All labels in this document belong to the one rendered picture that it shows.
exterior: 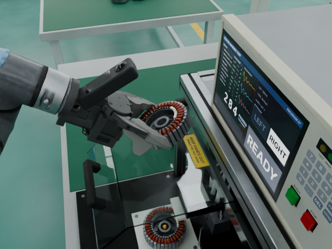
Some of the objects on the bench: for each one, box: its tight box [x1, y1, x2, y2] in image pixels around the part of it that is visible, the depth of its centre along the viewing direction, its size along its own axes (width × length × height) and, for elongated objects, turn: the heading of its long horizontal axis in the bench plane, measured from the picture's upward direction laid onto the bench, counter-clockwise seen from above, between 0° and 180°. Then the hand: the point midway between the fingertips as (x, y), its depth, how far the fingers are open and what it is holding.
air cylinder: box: [204, 209, 232, 235], centre depth 84 cm, size 5×8×6 cm
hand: (166, 124), depth 63 cm, fingers closed on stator, 13 cm apart
